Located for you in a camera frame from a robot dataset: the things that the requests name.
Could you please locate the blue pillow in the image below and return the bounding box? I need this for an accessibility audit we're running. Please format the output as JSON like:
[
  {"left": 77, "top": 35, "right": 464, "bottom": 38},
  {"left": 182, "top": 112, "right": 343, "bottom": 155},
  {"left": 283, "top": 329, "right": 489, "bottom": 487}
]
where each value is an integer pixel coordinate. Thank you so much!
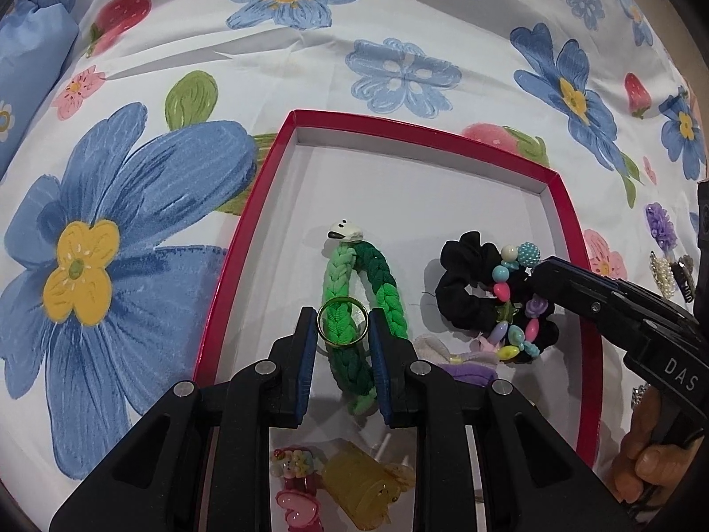
[{"left": 0, "top": 0, "right": 81, "bottom": 178}]

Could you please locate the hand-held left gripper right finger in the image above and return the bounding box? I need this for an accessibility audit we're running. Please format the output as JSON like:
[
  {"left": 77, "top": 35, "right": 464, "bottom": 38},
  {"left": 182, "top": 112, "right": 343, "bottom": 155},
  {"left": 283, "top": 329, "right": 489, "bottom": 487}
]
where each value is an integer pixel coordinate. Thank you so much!
[{"left": 368, "top": 309, "right": 643, "bottom": 532}]

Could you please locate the floral bedsheet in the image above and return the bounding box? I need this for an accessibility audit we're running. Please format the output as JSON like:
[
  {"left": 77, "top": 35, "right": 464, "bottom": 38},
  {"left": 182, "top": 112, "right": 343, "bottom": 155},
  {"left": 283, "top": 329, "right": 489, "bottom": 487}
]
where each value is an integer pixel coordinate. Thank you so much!
[{"left": 0, "top": 0, "right": 709, "bottom": 532}]

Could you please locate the pearl hair clip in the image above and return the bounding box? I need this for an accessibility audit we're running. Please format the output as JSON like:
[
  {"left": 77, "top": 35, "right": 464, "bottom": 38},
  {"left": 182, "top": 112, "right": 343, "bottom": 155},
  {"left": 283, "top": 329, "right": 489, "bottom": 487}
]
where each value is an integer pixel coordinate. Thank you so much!
[{"left": 649, "top": 252, "right": 678, "bottom": 299}]

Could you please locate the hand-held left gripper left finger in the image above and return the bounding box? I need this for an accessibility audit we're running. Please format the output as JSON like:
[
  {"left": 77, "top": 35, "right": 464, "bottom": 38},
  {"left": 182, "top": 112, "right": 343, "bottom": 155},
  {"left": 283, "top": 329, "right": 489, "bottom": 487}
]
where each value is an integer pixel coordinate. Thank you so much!
[{"left": 47, "top": 306, "right": 319, "bottom": 532}]

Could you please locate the red shallow box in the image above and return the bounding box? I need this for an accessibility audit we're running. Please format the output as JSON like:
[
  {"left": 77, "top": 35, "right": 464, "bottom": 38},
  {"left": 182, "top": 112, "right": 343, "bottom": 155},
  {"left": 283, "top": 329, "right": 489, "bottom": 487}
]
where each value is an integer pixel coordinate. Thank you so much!
[{"left": 195, "top": 110, "right": 606, "bottom": 474}]

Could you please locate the black scrunchie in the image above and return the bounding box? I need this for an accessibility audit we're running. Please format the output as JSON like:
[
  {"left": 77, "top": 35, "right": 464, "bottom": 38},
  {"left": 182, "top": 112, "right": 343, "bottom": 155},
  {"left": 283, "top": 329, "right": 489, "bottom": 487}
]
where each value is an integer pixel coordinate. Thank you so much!
[{"left": 435, "top": 231, "right": 561, "bottom": 364}]

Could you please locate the pink hair clip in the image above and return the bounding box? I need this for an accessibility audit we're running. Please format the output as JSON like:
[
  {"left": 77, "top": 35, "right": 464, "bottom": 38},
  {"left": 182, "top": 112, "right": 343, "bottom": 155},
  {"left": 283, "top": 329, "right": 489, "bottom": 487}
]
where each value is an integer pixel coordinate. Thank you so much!
[{"left": 270, "top": 444, "right": 325, "bottom": 530}]

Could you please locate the yellow hair claw clip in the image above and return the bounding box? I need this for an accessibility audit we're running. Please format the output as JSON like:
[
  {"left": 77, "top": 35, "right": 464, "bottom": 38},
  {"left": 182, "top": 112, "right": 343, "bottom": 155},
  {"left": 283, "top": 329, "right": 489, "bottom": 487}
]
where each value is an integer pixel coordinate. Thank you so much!
[{"left": 322, "top": 438, "right": 416, "bottom": 530}]

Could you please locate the colourful bead bracelet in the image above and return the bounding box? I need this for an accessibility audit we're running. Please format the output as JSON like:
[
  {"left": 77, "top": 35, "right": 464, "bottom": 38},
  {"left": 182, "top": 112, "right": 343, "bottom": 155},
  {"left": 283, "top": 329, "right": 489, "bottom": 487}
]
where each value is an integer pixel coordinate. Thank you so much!
[{"left": 479, "top": 241, "right": 555, "bottom": 364}]

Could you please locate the gold ring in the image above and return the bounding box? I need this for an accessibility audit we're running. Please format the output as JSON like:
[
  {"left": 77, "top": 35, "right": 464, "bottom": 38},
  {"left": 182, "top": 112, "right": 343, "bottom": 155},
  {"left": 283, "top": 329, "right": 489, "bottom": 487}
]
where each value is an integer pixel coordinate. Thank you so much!
[{"left": 316, "top": 296, "right": 367, "bottom": 350}]

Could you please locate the person's right hand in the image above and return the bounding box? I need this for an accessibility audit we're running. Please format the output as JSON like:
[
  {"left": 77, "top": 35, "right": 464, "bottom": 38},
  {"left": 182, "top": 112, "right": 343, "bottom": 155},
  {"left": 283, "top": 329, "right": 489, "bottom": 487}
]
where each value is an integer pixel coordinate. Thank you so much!
[{"left": 615, "top": 393, "right": 701, "bottom": 502}]

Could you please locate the purple flower hair tie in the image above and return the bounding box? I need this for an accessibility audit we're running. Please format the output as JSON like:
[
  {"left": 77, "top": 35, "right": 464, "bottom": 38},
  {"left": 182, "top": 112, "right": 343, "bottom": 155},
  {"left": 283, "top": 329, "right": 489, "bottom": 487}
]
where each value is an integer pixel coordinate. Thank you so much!
[{"left": 645, "top": 202, "right": 679, "bottom": 250}]

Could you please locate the green braided hair tie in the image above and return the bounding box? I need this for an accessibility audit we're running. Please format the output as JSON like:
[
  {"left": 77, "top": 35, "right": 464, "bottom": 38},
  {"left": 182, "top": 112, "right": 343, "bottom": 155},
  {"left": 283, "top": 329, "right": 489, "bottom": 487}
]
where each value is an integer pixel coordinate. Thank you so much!
[{"left": 318, "top": 220, "right": 401, "bottom": 415}]

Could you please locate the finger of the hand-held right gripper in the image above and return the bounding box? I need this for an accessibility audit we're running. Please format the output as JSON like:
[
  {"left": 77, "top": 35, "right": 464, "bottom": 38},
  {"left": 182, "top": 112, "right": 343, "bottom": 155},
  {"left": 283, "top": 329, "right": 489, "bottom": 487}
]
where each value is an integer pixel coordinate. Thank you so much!
[
  {"left": 540, "top": 256, "right": 629, "bottom": 294},
  {"left": 529, "top": 270, "right": 643, "bottom": 344}
]

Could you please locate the grey rhinestone hair claw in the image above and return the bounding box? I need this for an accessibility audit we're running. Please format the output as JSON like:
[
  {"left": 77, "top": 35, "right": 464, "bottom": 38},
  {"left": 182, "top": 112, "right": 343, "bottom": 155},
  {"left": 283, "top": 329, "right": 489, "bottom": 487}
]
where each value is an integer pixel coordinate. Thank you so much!
[{"left": 673, "top": 254, "right": 700, "bottom": 305}]

